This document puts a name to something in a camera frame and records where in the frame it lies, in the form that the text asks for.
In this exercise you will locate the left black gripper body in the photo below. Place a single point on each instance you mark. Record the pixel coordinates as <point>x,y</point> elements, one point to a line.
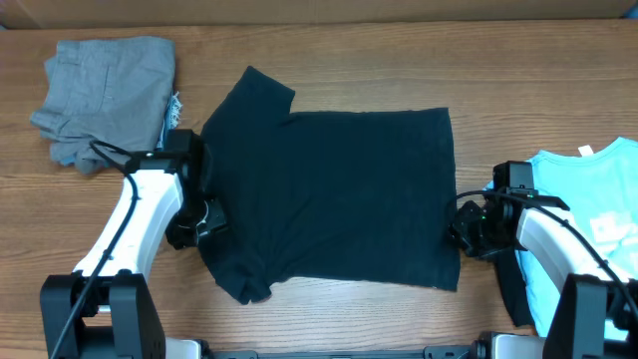
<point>201,215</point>

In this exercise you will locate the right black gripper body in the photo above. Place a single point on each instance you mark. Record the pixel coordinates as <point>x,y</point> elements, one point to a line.
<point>462,230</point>

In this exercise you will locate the black t-shirt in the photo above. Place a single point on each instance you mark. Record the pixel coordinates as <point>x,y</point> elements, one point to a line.
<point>337,195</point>

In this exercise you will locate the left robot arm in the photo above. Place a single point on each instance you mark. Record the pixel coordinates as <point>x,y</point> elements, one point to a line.
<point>103,308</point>

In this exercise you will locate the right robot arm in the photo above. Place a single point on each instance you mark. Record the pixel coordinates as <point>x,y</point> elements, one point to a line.
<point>596,316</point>

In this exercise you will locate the blue frayed denim garment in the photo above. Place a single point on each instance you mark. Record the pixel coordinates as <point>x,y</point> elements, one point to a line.
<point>172,119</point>

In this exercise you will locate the light blue t-shirt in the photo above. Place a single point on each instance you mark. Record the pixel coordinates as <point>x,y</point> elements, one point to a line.
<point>601,191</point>

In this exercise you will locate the grey folded shorts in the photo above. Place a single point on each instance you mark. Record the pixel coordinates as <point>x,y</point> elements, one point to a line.
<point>114,91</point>

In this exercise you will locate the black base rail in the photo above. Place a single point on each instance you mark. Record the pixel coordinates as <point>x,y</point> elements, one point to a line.
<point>344,354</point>

